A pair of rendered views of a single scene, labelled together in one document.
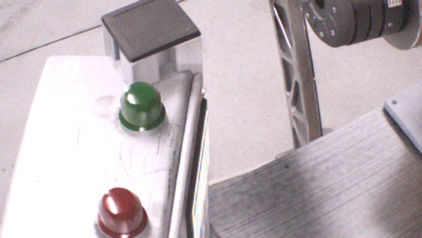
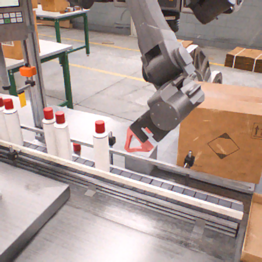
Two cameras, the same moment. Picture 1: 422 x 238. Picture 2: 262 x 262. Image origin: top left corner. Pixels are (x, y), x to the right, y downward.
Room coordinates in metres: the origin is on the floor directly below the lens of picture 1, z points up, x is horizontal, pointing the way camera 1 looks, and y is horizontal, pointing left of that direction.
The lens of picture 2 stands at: (-0.04, -1.13, 1.55)
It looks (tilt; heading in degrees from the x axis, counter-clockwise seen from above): 30 degrees down; 53
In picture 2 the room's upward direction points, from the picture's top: straight up
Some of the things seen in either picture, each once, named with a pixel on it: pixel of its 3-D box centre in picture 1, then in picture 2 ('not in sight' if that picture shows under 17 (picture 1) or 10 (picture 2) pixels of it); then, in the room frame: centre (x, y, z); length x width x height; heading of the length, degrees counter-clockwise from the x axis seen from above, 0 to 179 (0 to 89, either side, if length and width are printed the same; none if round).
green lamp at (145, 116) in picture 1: (141, 105); not in sight; (0.30, 0.04, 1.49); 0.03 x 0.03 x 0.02
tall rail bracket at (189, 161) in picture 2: not in sight; (186, 174); (0.60, -0.59, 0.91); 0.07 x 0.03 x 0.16; 28
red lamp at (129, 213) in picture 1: (120, 211); not in sight; (0.23, 0.05, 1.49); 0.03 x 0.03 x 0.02
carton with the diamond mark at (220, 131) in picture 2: not in sight; (223, 129); (0.83, -0.55, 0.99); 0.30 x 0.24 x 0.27; 125
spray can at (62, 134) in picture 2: not in sight; (62, 138); (0.32, -0.24, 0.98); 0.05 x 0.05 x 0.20
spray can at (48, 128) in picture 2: not in sight; (51, 133); (0.30, -0.18, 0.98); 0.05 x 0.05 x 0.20
